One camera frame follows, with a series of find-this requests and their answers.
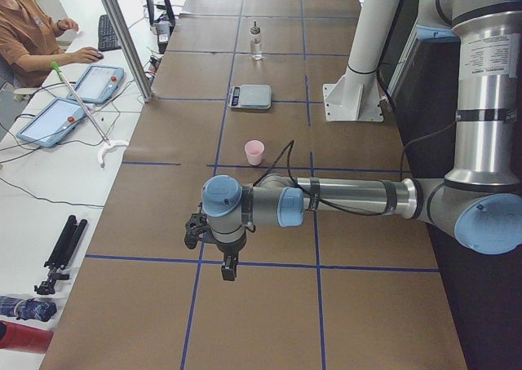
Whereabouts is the person in brown shirt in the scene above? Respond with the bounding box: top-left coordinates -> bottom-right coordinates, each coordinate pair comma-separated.
1,0 -> 100,88

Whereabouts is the black folded tripod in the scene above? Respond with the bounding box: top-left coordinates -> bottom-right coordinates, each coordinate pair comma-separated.
34,215 -> 88,295

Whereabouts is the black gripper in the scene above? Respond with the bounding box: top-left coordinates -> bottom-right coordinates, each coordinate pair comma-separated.
212,230 -> 247,281

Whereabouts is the near blue teach pendant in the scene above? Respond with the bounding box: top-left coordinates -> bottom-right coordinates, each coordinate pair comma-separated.
16,98 -> 85,148

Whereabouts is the black device white label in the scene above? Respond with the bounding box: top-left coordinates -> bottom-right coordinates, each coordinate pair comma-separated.
154,20 -> 174,54

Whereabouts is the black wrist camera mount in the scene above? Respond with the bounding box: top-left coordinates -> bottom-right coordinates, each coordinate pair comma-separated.
184,203 -> 210,249

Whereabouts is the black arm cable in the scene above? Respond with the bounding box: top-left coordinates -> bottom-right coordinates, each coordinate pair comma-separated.
251,112 -> 462,217

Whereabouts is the pink plastic cup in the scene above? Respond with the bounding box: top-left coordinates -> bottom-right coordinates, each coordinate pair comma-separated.
244,139 -> 265,166

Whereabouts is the blue teach pendant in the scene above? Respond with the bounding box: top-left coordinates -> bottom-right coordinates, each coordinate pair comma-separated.
73,64 -> 125,104
16,98 -> 85,148

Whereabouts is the far blue teach pendant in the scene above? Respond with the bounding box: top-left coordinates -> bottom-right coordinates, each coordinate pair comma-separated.
73,64 -> 125,104

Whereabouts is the aluminium frame post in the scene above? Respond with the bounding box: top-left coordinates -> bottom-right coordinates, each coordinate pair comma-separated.
101,0 -> 153,103

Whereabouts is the metal grabber stick green handle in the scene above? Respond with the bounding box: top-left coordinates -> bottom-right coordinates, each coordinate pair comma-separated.
51,61 -> 129,168

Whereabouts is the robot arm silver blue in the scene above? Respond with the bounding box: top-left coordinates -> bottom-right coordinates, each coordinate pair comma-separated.
184,0 -> 521,280

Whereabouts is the glass sauce bottle metal spout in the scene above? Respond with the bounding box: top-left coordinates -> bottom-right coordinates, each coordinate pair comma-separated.
250,20 -> 263,60

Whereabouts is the silver digital kitchen scale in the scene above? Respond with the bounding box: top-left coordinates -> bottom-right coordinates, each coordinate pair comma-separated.
228,84 -> 272,110

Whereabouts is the red cylinder bottle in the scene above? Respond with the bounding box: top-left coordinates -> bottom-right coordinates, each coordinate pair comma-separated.
0,321 -> 54,354

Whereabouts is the black computer keyboard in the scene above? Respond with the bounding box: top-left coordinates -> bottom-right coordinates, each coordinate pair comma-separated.
98,15 -> 121,52

